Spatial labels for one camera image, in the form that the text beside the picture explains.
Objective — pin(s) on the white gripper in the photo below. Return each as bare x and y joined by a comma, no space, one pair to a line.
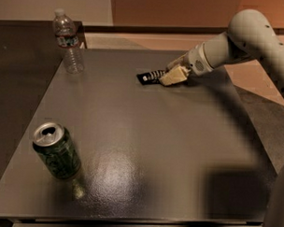
196,61

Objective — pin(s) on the black rxbar chocolate bar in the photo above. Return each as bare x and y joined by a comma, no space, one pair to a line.
150,78

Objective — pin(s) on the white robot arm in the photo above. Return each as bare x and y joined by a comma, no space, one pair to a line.
249,37

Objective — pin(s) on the green soda can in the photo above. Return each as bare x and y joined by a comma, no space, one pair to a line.
55,148

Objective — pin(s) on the clear plastic water bottle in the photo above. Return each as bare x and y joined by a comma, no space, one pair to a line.
67,39

